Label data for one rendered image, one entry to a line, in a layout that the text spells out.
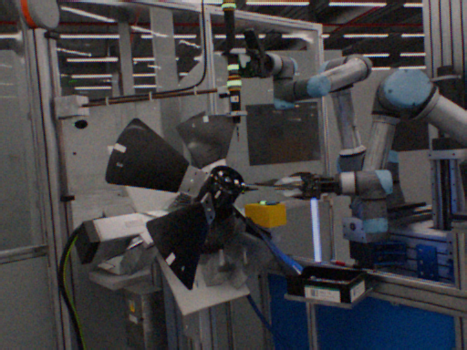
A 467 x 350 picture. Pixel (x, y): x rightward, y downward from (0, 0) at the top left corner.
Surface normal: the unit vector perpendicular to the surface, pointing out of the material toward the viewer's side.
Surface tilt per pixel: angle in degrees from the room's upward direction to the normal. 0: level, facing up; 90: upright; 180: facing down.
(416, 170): 90
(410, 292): 90
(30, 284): 90
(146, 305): 90
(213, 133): 47
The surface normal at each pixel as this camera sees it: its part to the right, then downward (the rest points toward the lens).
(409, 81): -0.18, -0.02
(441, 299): -0.78, 0.09
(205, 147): -0.31, -0.55
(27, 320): 0.62, 0.00
